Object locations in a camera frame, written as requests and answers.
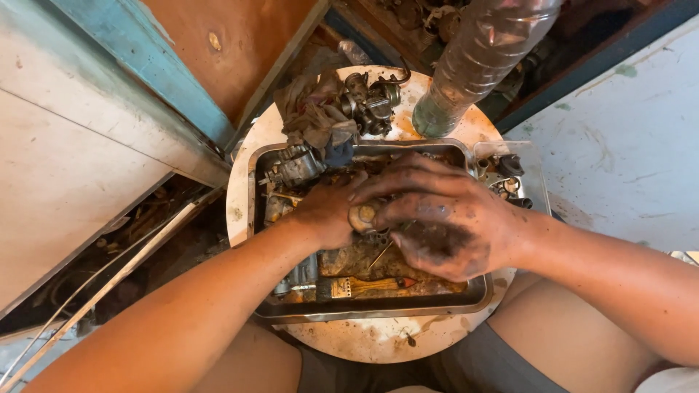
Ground wooden handled paint brush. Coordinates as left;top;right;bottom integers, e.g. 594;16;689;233
317;275;420;302

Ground person's left hand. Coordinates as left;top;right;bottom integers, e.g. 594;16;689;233
293;170;370;251

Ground dirty grey rag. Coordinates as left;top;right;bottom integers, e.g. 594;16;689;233
273;70;361;168

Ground carburetor body in tray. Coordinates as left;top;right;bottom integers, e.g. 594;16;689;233
258;144;328;189

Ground steel rectangular tray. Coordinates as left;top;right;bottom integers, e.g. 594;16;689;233
247;139;494;325

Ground person's grey shorts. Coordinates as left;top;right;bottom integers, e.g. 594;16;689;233
297;322;571;393

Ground thin metal wire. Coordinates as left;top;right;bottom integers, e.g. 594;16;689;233
366;240;395;271

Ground blue wooden door frame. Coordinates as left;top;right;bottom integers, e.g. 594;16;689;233
49;0;237;151

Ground brass carburetor part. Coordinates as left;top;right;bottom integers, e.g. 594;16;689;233
348;201;383;234

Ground clear plastic parts container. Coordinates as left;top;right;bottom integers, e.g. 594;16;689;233
473;140;552;216

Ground metal rings and washers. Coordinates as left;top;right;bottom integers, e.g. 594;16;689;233
483;174;523;202

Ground person's right hand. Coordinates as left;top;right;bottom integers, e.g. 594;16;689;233
347;152;532;283

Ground silver metal engine part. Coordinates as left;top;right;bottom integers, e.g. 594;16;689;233
272;252;320;298

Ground black rubber cap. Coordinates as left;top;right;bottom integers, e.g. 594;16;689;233
496;154;526;179

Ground round white stool top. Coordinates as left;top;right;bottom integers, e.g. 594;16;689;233
225;65;517;365

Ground grey metal carburetor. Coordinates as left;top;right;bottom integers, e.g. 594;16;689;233
341;67;411;137

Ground clear plastic bottle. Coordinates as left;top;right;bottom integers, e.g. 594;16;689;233
412;0;563;139

